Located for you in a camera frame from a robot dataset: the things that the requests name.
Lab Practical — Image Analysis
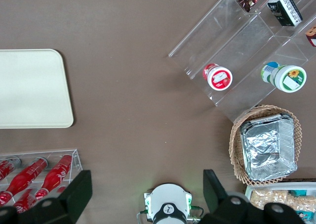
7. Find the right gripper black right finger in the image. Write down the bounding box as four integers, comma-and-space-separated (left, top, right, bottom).
197, 169, 305, 224

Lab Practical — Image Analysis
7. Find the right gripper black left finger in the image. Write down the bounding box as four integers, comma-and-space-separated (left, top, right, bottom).
0, 170, 93, 224

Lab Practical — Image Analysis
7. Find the white rectangular snack tray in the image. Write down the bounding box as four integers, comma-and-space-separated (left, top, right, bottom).
244, 181, 316, 224

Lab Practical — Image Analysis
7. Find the light tan wicker basket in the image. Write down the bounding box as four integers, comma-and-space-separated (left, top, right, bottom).
229, 104, 303, 186

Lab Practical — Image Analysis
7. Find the beige rectangular tray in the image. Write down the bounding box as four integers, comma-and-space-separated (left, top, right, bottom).
0, 48, 75, 130

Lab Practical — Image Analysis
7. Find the rice cracker snack bag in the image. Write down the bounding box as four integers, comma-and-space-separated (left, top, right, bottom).
276, 193, 316, 213
249, 188, 282, 210

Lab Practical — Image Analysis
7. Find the red cola bottle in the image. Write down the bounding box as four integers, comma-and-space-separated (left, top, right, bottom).
12, 187, 38, 214
35, 154, 74, 201
0, 158, 22, 183
0, 157, 49, 208

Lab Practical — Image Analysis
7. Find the clear acrylic bottle rack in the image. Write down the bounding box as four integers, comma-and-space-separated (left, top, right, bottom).
0, 148, 83, 224

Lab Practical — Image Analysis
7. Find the small teal snack packet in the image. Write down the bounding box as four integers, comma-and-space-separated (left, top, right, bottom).
289, 189, 308, 198

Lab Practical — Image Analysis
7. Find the aluminium foil container stack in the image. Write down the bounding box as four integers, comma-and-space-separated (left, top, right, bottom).
239, 113, 298, 181

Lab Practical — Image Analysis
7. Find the large teal snack packet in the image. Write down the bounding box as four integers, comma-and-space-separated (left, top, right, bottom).
295, 210, 312, 222

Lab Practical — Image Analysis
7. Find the red lidded white cup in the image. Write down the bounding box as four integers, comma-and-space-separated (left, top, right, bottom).
202, 63, 234, 91

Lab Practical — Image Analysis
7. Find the green lidded white cup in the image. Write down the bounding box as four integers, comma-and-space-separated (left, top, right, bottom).
260, 61, 308, 93

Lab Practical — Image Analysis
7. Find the brown table covering sheet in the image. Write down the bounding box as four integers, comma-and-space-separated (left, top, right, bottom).
0, 0, 316, 224

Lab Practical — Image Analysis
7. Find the clear acrylic stepped stand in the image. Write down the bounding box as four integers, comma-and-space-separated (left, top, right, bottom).
168, 0, 316, 124

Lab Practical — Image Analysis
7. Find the red cookie box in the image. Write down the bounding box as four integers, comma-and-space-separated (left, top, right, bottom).
305, 25, 316, 47

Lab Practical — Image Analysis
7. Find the small black white carton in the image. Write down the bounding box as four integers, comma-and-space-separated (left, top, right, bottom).
267, 0, 304, 27

